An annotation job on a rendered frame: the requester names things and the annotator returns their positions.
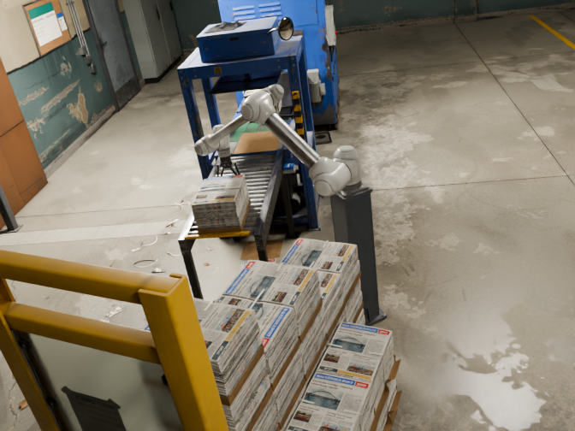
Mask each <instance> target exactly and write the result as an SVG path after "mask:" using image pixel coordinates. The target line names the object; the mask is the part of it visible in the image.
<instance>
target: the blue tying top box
mask: <svg viewBox="0 0 575 431"><path fill-rule="evenodd" d="M239 22H245V21H239ZM215 25H218V24H214V25H209V26H208V27H207V28H205V29H204V30H203V31H202V32H201V33H200V34H199V35H198V36H197V37H196V39H197V42H198V46H199V54H200V58H201V62H211V61H219V60H227V59H234V58H242V57H249V56H263V55H271V54H275V53H276V50H277V48H278V45H279V43H280V42H281V38H280V36H279V33H278V30H275V31H273V32H271V33H270V34H269V35H268V36H267V33H268V32H269V31H270V30H272V29H274V28H278V26H279V23H278V17H277V16H276V17H269V18H262V19H255V20H248V21H247V22H246V23H245V24H242V25H239V26H238V27H236V28H235V29H234V30H230V31H222V32H212V33H204V32H205V31H207V30H208V29H209V28H211V27H213V26H215Z"/></svg>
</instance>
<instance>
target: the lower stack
mask: <svg viewBox="0 0 575 431"><path fill-rule="evenodd" d="M392 332H393V331H390V330H386V329H382V328H374V327H370V326H365V325H360V324H355V323H350V322H341V324H340V325H339V327H338V328H337V330H336V332H335V335H334V337H333V339H332V340H331V343H328V349H327V350H326V352H325V353H324V355H323V358H322V360H321V362H320V364H319V365H318V367H317V370H316V373H315V375H314V376H313V377H312V379H311V382H310V384H309V386H308V387H307V389H306V391H305V394H304V396H303V398H302V399H299V406H298V407H297V409H296V411H295V412H294V414H293V417H292V419H291V421H290V422H289V424H288V426H287V429H286V431H370V428H371V425H372V423H373V420H374V417H375V415H374V408H375V414H376V411H377V408H378V406H379V404H380V402H381V399H382V396H383V393H384V390H385V382H386V380H388V379H389V377H390V375H391V372H392V369H393V367H394V363H395V360H394V354H393V352H394V351H393V347H394V345H393V343H394V342H393V335H392ZM396 382H397V381H396V378H395V379H394V380H391V381H389V382H388V384H387V386H388V389H389V396H388V399H387V401H386V403H385V405H384V407H383V409H382V413H381V415H380V418H379V421H378V424H377V428H376V431H383V430H384V428H385V425H386V423H387V420H388V412H389V411H391V408H392V405H393V402H394V398H395V396H396V393H397V390H396ZM300 401H301V402H300Z"/></svg>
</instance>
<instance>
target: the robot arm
mask: <svg viewBox="0 0 575 431"><path fill-rule="evenodd" d="M283 94H284V90H283V88H282V87H281V86H280V85H277V84H274V85H271V86H269V87H266V88H264V89H262V90H260V91H258V92H254V93H253V94H252V95H250V96H249V97H247V98H246V100H245V101H244V103H243V104H242V105H241V108H240V112H241V115H240V116H238V117H237V118H236V119H234V120H233V121H231V122H230V123H229V124H228V125H226V126H224V125H216V126H214V127H213V130H212V134H208V135H206V136H204V137H203V138H202V139H200V140H199V141H198V142H197V143H196V144H195V146H194V150H195V152H196V153H197V154H198V155H200V156H206V155H209V154H210V153H212V152H214V151H217V154H218V156H219V157H220V162H221V163H220V164H217V165H216V166H217V177H222V174H223V171H224V169H226V168H230V169H231V170H232V171H233V173H234V174H235V175H240V171H239V169H238V167H237V165H236V162H232V161H231V156H230V154H231V152H230V146H229V136H228V135H229V134H230V133H231V132H233V131H234V130H236V129H237V128H239V127H241V126H243V125H244V124H246V123H247V122H249V121H253V122H255V123H257V124H259V125H260V126H266V127H267V128H268V129H269V130H270V131H271V132H272V133H273V134H274V135H275V136H276V137H277V138H278V139H279V140H280V141H281V142H282V143H283V144H284V145H285V146H286V147H287V148H288V149H289V150H290V151H291V152H292V153H293V154H294V155H295V156H296V157H297V158H298V159H299V160H300V161H301V162H302V163H303V164H304V165H306V167H307V168H308V169H310V170H309V176H310V177H311V180H312V182H313V187H314V189H315V191H316V192H317V193H318V194H319V195H321V196H323V197H329V196H333V195H335V194H337V193H340V195H342V197H344V198H347V197H349V196H351V195H353V194H355V193H358V192H362V191H364V190H368V189H369V186H367V185H365V184H363V183H362V180H361V164H360V158H359V154H358V152H357V151H356V149H354V148H353V147H352V146H350V145H343V146H340V147H339V148H338V149H336V151H335V153H334V157H333V159H332V160H331V159H329V158H327V157H324V156H323V157H320V156H319V155H318V154H317V153H316V152H315V151H314V150H313V149H312V148H311V147H310V146H309V145H308V144H307V143H306V142H305V141H304V140H303V139H302V138H301V137H300V136H299V135H298V134H297V133H296V132H295V131H294V130H293V129H292V128H291V127H290V126H289V125H288V124H287V123H286V122H285V121H284V120H283V119H282V118H281V117H280V116H279V115H278V114H277V113H276V109H275V108H274V107H275V106H276V105H277V104H278V103H279V102H280V101H281V100H282V97H283ZM232 164H233V165H234V166H235V168H236V171H237V173H238V174H237V173H236V172H235V170H234V169H233V167H232V166H231V165H232ZM220 165H221V166H222V173H221V176H219V168H220Z"/></svg>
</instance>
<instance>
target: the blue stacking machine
mask: <svg viewBox="0 0 575 431"><path fill-rule="evenodd" d="M218 4H219V9H220V14H221V18H222V22H224V21H226V22H235V21H248V20H255V19H262V18H269V17H276V16H277V17H278V23H279V22H280V20H281V19H282V18H283V17H288V18H290V19H291V20H292V22H293V36H301V35H303V42H304V49H305V63H306V70H307V71H308V70H311V69H318V70H319V73H320V80H321V83H325V91H326V93H325V95H324V99H323V106H321V107H316V108H313V107H311V112H312V119H313V126H316V125H324V124H329V127H327V128H326V130H327V131H332V130H334V128H333V127H330V124H335V129H338V120H339V116H338V113H339V104H340V88H339V83H340V81H339V78H338V69H337V60H336V47H335V45H336V35H337V31H335V15H334V8H333V5H331V0H218ZM293 36H292V37H293ZM321 83H320V84H321ZM235 96H236V100H237V105H238V108H239V107H240V104H241V102H242V100H243V92H235Z"/></svg>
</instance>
